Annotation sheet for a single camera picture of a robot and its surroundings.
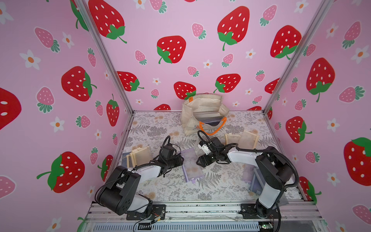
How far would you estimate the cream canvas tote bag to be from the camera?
95cm

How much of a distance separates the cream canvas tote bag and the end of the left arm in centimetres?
26

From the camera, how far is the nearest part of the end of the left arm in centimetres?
67
